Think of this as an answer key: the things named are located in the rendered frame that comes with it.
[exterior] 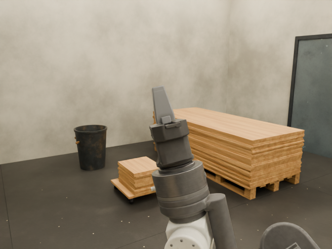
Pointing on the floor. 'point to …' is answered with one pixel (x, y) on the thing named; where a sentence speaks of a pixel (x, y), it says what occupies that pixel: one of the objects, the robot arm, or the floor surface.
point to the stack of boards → (243, 149)
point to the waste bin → (91, 146)
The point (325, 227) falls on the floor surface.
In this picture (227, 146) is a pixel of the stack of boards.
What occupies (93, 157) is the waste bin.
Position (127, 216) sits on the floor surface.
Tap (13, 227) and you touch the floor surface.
